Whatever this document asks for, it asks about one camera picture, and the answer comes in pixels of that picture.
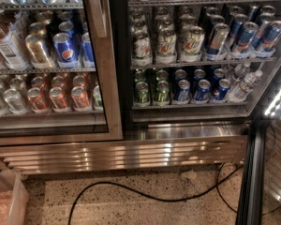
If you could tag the glass fridge door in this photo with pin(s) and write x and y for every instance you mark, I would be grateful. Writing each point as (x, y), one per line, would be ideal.
(36, 107)
(260, 197)

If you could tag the steel fridge base grille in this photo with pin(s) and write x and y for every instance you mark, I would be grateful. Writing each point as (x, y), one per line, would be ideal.
(124, 155)

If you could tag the green soda can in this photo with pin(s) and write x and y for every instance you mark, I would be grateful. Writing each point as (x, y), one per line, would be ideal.
(141, 94)

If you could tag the blue soda can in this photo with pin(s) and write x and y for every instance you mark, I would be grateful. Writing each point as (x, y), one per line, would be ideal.
(181, 94)

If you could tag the front diet dew can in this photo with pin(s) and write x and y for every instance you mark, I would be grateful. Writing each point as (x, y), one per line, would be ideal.
(141, 49)

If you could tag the diet dew can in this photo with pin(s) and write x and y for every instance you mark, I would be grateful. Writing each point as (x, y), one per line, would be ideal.
(166, 47)
(141, 49)

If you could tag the red soda can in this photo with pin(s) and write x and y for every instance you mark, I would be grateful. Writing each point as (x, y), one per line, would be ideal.
(80, 98)

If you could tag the blue pepsi can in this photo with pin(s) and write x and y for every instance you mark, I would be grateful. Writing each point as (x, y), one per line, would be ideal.
(67, 51)

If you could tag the silver blue can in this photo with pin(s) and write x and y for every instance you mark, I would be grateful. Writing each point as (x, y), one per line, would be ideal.
(216, 41)

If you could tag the clear water bottle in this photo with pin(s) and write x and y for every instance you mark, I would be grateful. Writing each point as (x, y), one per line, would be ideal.
(243, 88)

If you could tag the gold soda can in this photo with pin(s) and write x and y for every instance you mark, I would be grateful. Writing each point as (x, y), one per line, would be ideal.
(40, 53)

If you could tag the brown tea bottle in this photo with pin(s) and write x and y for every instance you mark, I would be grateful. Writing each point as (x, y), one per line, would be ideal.
(12, 49)

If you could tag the clear plastic bin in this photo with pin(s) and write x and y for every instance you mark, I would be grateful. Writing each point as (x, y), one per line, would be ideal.
(13, 198)

